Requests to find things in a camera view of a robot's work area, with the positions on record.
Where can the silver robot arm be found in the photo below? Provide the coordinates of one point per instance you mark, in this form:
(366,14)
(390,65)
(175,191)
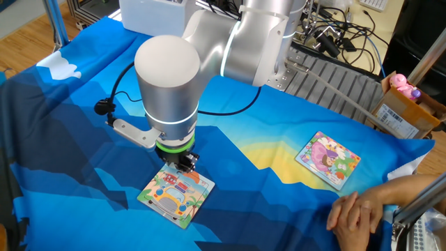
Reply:
(167,87)

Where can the grey ribbed metal plate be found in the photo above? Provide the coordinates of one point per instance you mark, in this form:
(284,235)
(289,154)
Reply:
(334,78)

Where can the yellow bus puzzle board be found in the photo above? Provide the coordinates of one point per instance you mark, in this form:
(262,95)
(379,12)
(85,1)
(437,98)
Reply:
(170,202)

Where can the white keyboard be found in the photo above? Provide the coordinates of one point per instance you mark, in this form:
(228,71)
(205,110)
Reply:
(374,4)

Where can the open cardboard box with label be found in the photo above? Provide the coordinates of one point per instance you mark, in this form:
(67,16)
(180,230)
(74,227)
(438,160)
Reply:
(404,111)

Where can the black cabinet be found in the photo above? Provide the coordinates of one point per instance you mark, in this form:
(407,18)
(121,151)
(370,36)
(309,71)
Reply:
(418,31)

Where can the person's right forearm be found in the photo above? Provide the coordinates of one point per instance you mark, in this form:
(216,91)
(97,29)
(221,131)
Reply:
(407,186)

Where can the clear plastic bag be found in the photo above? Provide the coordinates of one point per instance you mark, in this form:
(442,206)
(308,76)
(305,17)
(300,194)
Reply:
(426,233)

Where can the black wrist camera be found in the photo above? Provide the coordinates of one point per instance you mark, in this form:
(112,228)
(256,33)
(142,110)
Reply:
(104,107)

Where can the pink picture book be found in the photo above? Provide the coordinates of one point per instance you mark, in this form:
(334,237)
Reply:
(329,160)

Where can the pink plastic toy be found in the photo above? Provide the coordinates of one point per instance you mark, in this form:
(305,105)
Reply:
(402,84)

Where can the person's left hand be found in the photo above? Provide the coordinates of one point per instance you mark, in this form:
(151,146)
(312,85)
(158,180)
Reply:
(353,233)

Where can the person's right hand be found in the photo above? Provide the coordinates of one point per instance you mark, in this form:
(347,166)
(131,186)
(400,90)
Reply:
(362,201)

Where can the blue grey metal pole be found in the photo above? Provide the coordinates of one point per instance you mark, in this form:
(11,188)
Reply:
(57,21)

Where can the silver camera mount bracket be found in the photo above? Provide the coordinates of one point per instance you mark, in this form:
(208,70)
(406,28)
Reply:
(134,134)

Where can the black aluminium frame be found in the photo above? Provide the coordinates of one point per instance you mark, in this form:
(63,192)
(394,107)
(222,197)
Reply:
(90,8)

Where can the white control box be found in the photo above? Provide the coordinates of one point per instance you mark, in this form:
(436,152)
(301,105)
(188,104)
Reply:
(157,15)

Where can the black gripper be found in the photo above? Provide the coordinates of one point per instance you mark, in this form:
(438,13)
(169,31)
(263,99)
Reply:
(167,156)

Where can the blue landscape print tablecloth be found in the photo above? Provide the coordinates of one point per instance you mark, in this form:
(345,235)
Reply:
(261,195)

